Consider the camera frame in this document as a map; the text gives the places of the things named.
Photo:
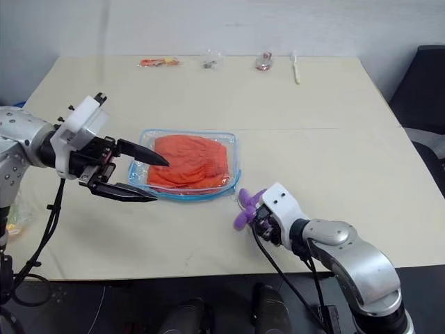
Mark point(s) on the clear packet with red item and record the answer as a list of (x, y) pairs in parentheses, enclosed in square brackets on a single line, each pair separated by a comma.
[(263, 62)]

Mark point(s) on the clear blue-edged plastic pouch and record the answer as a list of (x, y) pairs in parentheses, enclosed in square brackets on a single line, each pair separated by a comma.
[(139, 174)]

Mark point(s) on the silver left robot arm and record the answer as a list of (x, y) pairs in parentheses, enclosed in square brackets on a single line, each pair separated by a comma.
[(21, 139)]

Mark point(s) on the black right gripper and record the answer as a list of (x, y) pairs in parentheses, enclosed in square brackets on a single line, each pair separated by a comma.
[(267, 226)]

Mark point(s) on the black chair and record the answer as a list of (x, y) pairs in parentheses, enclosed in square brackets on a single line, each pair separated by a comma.
[(420, 97)]

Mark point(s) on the small clear plastic bag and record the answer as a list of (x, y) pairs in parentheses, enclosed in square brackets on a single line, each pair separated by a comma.
[(210, 61)]

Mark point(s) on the colourful plastic bag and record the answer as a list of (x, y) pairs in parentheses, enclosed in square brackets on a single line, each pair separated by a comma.
[(19, 217)]

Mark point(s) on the dark rounded shape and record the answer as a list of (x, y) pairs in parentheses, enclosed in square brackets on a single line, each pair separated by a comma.
[(271, 309), (184, 316)]

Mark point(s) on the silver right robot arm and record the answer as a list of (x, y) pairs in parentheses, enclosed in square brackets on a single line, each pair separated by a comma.
[(354, 257)]

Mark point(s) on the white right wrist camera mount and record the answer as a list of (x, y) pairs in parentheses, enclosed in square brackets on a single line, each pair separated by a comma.
[(283, 205)]

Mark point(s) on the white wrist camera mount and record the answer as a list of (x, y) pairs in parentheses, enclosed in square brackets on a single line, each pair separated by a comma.
[(283, 205), (81, 116)]

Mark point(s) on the orange cloth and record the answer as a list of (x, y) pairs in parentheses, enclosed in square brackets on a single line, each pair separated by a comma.
[(191, 160)]

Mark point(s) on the white toothbrush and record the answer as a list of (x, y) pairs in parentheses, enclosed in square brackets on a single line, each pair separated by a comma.
[(296, 69)]

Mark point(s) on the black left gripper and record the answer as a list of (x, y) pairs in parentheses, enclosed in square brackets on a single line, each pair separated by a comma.
[(94, 153)]

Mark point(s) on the orange snack packet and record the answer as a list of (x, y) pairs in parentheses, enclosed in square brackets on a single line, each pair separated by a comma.
[(153, 62)]

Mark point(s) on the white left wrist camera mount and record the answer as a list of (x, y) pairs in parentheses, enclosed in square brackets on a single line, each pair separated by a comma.
[(81, 116)]

